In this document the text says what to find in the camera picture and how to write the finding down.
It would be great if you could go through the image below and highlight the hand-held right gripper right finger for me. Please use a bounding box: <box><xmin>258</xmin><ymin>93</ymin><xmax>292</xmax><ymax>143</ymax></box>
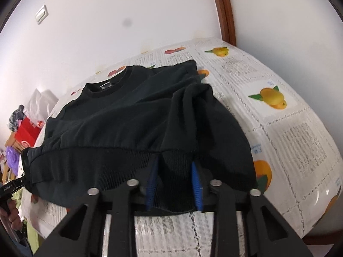
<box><xmin>191</xmin><ymin>163</ymin><xmax>314</xmax><ymax>257</ymax></box>

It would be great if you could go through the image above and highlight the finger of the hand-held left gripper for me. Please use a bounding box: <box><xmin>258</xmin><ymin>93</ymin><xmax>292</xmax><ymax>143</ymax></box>
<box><xmin>12</xmin><ymin>175</ymin><xmax>27</xmax><ymax>191</ymax></box>

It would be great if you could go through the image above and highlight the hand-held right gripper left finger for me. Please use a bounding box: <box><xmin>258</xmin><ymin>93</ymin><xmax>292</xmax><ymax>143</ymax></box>
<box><xmin>33</xmin><ymin>161</ymin><xmax>161</xmax><ymax>257</ymax></box>

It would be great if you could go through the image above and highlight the black long-sleeve sweatshirt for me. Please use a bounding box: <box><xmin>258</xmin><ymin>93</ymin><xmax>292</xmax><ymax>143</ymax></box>
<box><xmin>21</xmin><ymin>60</ymin><xmax>259</xmax><ymax>215</ymax></box>

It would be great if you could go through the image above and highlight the person's left hand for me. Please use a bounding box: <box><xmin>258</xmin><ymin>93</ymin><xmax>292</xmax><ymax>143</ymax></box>
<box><xmin>0</xmin><ymin>198</ymin><xmax>22</xmax><ymax>232</ymax></box>

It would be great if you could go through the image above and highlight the purple plastic bag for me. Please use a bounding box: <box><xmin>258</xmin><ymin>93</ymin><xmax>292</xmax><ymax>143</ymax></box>
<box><xmin>5</xmin><ymin>146</ymin><xmax>22</xmax><ymax>170</ymax></box>

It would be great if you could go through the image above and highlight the wooden chair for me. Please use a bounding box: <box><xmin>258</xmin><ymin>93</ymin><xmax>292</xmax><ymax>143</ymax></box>
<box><xmin>0</xmin><ymin>132</ymin><xmax>24</xmax><ymax>182</ymax></box>

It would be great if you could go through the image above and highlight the light green cloth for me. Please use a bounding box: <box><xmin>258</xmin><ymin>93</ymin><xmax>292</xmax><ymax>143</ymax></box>
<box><xmin>15</xmin><ymin>189</ymin><xmax>41</xmax><ymax>255</ymax></box>

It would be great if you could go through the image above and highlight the red paper shopping bag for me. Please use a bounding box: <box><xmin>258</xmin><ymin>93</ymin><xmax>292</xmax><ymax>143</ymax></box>
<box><xmin>15</xmin><ymin>116</ymin><xmax>45</xmax><ymax>149</ymax></box>

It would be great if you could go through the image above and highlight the plaid checked cloth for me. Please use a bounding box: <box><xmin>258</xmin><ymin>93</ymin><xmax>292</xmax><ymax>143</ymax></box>
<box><xmin>9</xmin><ymin>105</ymin><xmax>27</xmax><ymax>133</ymax></box>

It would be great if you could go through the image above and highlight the white plastic bag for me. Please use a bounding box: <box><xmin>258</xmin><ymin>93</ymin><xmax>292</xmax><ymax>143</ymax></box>
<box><xmin>25</xmin><ymin>88</ymin><xmax>59</xmax><ymax>124</ymax></box>

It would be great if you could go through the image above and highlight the fruit print white tablecloth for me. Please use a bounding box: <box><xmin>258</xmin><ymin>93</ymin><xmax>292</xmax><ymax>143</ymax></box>
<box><xmin>21</xmin><ymin>37</ymin><xmax>343</xmax><ymax>257</ymax></box>

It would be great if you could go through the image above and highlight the white wall light switch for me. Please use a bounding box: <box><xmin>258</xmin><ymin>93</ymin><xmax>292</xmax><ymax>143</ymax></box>
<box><xmin>35</xmin><ymin>5</ymin><xmax>49</xmax><ymax>24</ymax></box>

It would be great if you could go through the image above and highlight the brown wooden door frame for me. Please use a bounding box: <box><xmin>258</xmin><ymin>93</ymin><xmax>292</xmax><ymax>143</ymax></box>
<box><xmin>209</xmin><ymin>0</ymin><xmax>237</xmax><ymax>46</ymax></box>

